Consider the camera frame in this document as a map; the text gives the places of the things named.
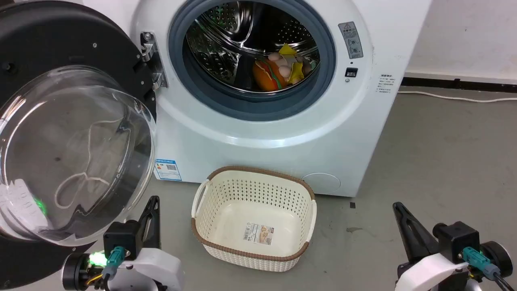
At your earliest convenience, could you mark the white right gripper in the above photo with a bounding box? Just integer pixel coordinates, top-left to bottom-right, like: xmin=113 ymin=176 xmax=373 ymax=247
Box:
xmin=392 ymin=202 xmax=471 ymax=291

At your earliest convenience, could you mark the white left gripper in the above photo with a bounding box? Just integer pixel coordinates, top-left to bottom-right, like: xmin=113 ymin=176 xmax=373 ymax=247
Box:
xmin=106 ymin=196 xmax=187 ymax=291

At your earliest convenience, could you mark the white front-load washing machine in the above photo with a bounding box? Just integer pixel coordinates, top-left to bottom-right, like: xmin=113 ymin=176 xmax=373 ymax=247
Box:
xmin=83 ymin=0 xmax=433 ymax=198

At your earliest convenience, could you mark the metal door hinge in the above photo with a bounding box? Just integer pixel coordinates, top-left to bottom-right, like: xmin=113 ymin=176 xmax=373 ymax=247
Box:
xmin=140 ymin=32 xmax=168 ymax=90

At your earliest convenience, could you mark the black round washer door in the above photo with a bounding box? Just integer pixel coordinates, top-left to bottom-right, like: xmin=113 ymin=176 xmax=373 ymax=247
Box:
xmin=0 ymin=0 xmax=158 ymax=290

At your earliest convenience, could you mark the blue energy label sticker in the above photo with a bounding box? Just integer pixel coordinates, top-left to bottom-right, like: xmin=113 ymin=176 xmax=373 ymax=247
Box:
xmin=154 ymin=159 xmax=183 ymax=181

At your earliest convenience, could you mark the cream perforated laundry basket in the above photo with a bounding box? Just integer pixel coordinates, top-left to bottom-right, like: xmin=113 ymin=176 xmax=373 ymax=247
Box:
xmin=191 ymin=166 xmax=317 ymax=272

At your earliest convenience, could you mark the basket product label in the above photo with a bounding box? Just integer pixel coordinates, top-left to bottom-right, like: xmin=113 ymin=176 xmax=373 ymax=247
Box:
xmin=243 ymin=222 xmax=274 ymax=245

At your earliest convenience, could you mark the round filter cover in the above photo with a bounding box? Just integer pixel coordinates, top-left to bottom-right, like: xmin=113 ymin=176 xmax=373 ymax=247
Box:
xmin=301 ymin=173 xmax=341 ymax=194

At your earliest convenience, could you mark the black text sticker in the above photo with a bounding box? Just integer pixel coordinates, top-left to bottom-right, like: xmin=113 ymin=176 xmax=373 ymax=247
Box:
xmin=377 ymin=74 xmax=393 ymax=95

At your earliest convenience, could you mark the hamburger plush toy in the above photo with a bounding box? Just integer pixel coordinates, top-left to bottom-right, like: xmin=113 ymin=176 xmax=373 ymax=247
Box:
xmin=252 ymin=60 xmax=290 ymax=92

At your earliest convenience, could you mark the grey warning label sticker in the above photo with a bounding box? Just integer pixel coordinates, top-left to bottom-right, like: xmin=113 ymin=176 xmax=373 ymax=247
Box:
xmin=338 ymin=21 xmax=364 ymax=60

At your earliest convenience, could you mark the yellow dressed doll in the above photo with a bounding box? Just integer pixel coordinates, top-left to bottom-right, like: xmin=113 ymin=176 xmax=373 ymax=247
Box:
xmin=268 ymin=43 xmax=319 ymax=84

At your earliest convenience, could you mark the left teal plug cable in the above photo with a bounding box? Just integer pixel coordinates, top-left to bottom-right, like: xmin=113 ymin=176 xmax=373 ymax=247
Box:
xmin=87 ymin=246 xmax=126 ymax=288

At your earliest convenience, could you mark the teal plug cable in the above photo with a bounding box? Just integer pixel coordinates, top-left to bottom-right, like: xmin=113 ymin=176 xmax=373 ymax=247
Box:
xmin=87 ymin=246 xmax=126 ymax=288
xmin=462 ymin=247 xmax=517 ymax=291

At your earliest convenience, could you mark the right teal plug cable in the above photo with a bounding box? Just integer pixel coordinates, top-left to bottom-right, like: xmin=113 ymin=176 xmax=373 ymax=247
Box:
xmin=462 ymin=247 xmax=517 ymax=291

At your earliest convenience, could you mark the white floor cable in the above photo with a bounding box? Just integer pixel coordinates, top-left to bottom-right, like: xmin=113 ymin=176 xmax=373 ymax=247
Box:
xmin=397 ymin=90 xmax=517 ymax=103

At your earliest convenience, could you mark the black wall baseboard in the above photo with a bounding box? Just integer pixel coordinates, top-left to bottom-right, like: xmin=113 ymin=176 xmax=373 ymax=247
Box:
xmin=401 ymin=76 xmax=517 ymax=95

